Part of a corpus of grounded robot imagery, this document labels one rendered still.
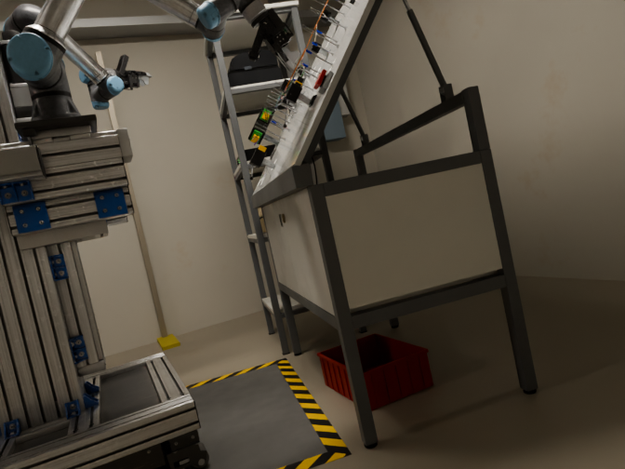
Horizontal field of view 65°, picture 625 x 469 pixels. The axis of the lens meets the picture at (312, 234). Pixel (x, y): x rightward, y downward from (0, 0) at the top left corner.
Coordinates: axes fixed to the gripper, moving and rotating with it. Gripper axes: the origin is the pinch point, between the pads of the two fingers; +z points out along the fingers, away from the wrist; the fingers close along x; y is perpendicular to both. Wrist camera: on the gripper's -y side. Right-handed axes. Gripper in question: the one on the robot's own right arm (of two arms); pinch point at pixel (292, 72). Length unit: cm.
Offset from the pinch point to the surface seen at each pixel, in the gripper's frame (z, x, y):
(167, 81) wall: -69, 242, -37
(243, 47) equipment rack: -40, 159, 14
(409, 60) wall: 37, 213, 119
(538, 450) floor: 115, -65, -21
